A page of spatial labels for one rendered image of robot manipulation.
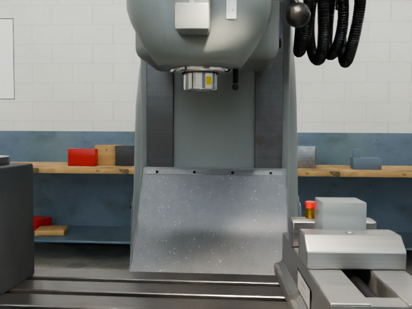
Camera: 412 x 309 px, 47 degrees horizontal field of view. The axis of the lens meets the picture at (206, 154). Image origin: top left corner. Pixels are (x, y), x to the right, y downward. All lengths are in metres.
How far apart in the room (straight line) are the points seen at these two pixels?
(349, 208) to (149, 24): 0.36
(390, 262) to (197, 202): 0.50
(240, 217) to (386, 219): 4.21
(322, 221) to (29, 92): 4.84
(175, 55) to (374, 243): 0.35
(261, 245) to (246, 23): 0.51
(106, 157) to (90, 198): 0.74
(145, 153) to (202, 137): 0.13
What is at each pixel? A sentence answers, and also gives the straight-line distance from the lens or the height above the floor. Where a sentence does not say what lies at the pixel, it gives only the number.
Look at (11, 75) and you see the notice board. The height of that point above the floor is 1.78.
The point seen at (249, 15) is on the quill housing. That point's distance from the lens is 0.62.
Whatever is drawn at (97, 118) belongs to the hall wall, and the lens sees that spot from 5.10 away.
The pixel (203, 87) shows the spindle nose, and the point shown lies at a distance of 0.66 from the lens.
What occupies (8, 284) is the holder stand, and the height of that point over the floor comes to 0.99.
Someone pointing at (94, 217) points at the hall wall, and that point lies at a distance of 5.18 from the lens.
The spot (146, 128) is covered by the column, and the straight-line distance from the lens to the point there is 1.07.
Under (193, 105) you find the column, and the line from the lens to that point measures 1.06.
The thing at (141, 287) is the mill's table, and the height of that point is 0.98.
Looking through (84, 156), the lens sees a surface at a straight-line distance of 4.53.
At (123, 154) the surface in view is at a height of 0.99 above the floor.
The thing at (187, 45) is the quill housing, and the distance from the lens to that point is 0.61.
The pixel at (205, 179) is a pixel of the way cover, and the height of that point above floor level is 1.12.
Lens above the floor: 1.22
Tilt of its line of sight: 3 degrees down
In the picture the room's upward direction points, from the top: straight up
